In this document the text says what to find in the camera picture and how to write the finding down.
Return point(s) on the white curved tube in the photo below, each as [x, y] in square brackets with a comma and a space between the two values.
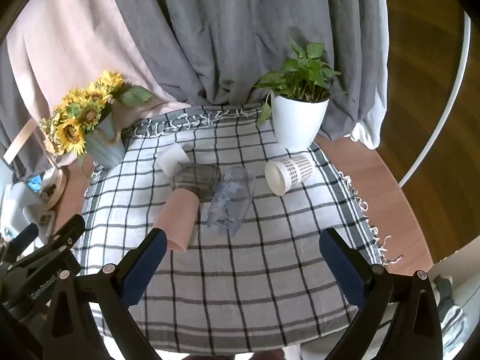
[466, 37]

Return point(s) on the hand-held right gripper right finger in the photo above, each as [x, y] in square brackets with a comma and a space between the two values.
[345, 266]

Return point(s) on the clear bluish plastic cup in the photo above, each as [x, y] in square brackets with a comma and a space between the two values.
[230, 202]

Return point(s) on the white plastic container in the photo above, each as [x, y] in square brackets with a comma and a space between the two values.
[18, 198]

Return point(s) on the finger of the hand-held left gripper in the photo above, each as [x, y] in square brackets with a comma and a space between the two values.
[23, 239]
[67, 232]

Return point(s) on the grey transparent cup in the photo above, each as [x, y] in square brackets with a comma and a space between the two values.
[195, 178]

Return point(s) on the pink cup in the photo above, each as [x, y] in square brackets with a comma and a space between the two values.
[180, 217]

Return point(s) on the pink curtain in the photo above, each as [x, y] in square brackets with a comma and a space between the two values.
[75, 45]

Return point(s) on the checkered paper cup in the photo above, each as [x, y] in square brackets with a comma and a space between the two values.
[296, 170]

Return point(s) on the white paper cup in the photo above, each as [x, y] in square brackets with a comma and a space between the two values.
[170, 159]

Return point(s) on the round wooden tray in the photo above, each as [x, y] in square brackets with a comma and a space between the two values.
[60, 187]

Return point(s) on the green plant in white pot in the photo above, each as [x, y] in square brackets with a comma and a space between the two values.
[296, 123]

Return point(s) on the grey white cloth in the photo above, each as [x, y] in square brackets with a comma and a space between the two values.
[446, 288]

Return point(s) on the checked tablecloth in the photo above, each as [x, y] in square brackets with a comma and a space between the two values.
[240, 270]

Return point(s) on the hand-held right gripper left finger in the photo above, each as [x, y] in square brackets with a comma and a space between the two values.
[144, 264]

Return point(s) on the grey curtain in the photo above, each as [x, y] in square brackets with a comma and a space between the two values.
[232, 37]

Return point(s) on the sunflowers in blue-grey pot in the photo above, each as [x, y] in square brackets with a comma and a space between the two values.
[103, 146]

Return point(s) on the light wooden slat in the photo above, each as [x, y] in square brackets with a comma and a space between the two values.
[18, 140]

